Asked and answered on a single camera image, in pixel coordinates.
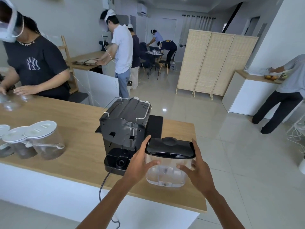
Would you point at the white cabinet with wooden top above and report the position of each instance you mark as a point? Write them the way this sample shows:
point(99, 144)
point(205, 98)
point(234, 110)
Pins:
point(245, 95)

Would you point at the clear water tank black lid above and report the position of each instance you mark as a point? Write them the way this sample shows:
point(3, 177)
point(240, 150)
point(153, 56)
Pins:
point(166, 162)

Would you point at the black coffee machine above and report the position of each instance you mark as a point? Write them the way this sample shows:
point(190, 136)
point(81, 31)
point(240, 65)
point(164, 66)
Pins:
point(124, 126)

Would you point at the wooden ladder shelf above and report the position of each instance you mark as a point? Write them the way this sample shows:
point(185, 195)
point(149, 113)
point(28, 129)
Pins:
point(68, 59)

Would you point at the black chair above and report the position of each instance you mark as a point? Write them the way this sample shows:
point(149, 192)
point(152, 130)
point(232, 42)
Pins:
point(163, 65)

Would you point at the clear jar with white lid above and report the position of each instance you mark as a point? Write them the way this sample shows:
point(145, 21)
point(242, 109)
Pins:
point(4, 143)
point(47, 140)
point(20, 146)

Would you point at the person's left hand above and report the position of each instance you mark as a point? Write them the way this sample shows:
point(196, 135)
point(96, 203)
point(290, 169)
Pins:
point(137, 164)

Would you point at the grey curtain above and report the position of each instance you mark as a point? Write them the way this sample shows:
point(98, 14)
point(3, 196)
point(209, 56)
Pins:
point(199, 22)

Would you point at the white headset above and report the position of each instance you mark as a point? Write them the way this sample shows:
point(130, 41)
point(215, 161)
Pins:
point(8, 23)

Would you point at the person's right hand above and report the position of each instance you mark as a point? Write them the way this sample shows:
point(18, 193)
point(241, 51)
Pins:
point(199, 172)

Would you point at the person's right forearm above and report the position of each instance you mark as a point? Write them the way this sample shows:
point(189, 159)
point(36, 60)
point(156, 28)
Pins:
point(225, 209)

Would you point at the bowl of fruit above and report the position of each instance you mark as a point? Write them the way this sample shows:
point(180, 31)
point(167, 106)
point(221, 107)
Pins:
point(271, 77)

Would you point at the person's right thumb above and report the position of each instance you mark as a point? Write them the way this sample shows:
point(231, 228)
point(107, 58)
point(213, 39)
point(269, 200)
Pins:
point(197, 151)

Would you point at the person's left thumb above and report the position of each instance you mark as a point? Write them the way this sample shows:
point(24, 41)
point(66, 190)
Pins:
point(145, 143)

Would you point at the white air conditioner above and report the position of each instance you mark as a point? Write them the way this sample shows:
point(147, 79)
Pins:
point(143, 9)

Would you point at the woven folding screen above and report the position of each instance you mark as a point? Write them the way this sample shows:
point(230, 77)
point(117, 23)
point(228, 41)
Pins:
point(214, 64)

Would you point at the black round table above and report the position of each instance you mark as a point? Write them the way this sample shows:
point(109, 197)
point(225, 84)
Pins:
point(153, 54)

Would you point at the black coffee grinder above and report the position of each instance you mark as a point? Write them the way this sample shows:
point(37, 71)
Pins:
point(103, 46)

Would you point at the white counter cabinet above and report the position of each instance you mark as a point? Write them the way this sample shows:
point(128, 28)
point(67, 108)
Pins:
point(95, 81)

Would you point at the person's left forearm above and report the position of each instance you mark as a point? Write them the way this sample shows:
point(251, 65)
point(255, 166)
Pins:
point(107, 205)

